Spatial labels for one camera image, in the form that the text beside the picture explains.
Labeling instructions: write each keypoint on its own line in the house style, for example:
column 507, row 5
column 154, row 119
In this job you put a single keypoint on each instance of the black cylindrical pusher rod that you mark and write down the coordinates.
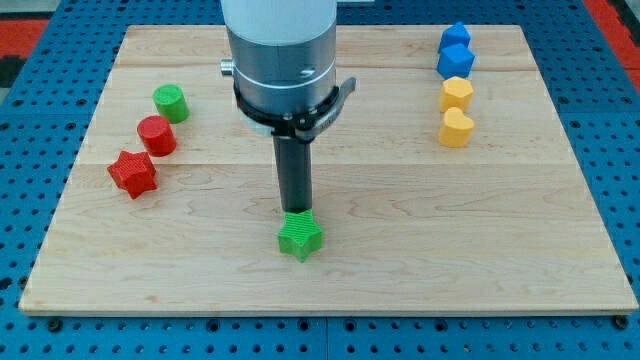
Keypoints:
column 293, row 164

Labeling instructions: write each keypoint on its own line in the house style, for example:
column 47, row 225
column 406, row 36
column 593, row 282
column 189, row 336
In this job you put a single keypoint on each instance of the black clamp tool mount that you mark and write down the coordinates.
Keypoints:
column 305, row 126

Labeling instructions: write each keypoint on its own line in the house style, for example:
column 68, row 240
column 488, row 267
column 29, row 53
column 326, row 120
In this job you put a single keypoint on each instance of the green cylinder block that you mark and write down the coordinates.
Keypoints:
column 170, row 103

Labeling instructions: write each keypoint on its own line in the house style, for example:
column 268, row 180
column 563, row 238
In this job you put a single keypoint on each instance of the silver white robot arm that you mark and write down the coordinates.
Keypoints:
column 283, row 66

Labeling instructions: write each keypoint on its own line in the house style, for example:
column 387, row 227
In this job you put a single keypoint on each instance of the green star block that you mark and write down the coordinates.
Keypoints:
column 300, row 235

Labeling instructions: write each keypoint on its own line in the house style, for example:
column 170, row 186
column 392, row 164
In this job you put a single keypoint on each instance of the red star block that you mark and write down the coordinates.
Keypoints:
column 133, row 173

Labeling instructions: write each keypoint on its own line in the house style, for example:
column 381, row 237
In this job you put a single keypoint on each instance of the light wooden board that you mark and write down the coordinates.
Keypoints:
column 505, row 226

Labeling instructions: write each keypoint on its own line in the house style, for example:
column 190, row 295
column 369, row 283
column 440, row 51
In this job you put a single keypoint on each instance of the red cylinder block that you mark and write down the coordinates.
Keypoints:
column 157, row 136

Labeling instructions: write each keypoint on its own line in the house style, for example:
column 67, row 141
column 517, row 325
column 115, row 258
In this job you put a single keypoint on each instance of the yellow heart block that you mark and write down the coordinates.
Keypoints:
column 456, row 128

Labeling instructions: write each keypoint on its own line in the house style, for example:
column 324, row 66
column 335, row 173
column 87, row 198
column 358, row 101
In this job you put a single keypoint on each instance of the yellow hexagon block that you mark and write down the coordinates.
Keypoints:
column 455, row 92

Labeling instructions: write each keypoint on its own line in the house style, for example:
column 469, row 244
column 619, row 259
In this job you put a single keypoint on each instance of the blue pentagon block front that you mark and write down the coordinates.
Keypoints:
column 455, row 60

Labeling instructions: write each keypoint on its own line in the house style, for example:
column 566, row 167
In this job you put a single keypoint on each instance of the blue cube block rear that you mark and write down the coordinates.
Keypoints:
column 455, row 34

